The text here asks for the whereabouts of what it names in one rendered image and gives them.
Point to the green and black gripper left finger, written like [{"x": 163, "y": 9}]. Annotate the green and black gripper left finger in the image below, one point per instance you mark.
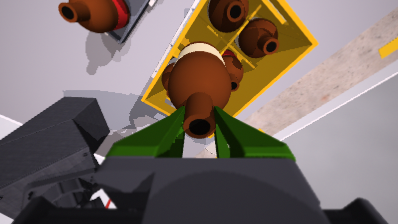
[{"x": 155, "y": 139}]

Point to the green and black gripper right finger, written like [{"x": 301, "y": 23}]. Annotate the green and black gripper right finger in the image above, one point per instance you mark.
[{"x": 244, "y": 140}]

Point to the yellow crate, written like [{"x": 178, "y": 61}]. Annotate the yellow crate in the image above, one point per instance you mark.
[{"x": 295, "y": 41}]

